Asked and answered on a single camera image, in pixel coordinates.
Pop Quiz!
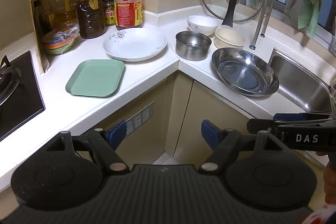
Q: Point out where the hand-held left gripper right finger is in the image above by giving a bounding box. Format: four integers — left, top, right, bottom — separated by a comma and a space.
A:
199, 119, 283, 174

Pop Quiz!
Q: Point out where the metal cabinet vent grille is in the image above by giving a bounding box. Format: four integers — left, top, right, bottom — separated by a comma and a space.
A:
125, 102, 155, 138

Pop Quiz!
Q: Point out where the green dish cloth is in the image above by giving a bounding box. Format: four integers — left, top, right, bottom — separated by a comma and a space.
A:
297, 0, 323, 38

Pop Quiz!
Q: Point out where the metal dish rack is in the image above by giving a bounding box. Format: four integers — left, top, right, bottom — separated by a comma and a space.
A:
249, 0, 336, 50

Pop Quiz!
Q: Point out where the large shallow steel plate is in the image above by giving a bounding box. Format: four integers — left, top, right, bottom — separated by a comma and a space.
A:
211, 47, 279, 96

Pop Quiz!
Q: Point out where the green-lidded jar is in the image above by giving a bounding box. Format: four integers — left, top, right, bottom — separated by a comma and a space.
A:
102, 0, 116, 27

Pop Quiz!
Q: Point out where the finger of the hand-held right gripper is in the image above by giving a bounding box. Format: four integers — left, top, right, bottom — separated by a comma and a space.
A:
273, 112, 336, 123
247, 118, 336, 136

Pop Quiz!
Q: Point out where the black gas stove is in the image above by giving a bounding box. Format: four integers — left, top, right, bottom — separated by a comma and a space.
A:
0, 50, 46, 142

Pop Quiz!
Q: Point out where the bagged stack of colourful bowls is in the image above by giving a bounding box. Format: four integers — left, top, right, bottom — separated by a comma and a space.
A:
41, 25, 80, 55

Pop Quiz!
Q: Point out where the straight-sided steel bowl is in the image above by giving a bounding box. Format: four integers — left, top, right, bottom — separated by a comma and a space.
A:
175, 31, 212, 61

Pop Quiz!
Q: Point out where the large dark sauce bottle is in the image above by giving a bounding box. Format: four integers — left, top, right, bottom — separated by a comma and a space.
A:
75, 0, 107, 39

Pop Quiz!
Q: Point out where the small dark bottle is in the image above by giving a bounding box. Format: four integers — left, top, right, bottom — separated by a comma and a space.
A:
35, 0, 55, 35

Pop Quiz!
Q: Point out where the red patterned clothing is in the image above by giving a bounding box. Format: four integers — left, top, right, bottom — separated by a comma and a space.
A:
302, 206, 336, 224

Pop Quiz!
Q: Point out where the white floral bowl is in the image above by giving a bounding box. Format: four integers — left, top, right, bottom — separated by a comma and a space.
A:
186, 15, 218, 36

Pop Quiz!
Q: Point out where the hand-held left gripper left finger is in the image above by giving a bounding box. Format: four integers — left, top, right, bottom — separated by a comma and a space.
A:
46, 119, 130, 174

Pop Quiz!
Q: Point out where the steel sink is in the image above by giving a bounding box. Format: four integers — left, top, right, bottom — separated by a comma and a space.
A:
268, 48, 336, 115

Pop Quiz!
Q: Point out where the white floral plate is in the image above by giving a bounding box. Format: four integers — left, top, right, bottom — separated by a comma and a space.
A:
102, 27, 168, 62

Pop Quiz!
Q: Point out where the wooden cutting board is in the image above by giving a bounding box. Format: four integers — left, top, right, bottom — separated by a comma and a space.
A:
28, 0, 51, 75

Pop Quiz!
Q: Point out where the green square plate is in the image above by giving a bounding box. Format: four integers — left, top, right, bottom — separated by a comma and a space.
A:
65, 59, 125, 98

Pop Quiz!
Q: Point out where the cream ribbed bowl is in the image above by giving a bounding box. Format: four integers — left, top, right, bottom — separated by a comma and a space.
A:
214, 28, 246, 50

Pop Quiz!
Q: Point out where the person's right hand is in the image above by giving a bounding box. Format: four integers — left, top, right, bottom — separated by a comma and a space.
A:
316, 152, 336, 203

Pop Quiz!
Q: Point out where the beige cabinet door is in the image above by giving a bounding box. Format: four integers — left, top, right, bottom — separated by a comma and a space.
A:
165, 72, 194, 153
79, 76, 168, 159
173, 81, 328, 169

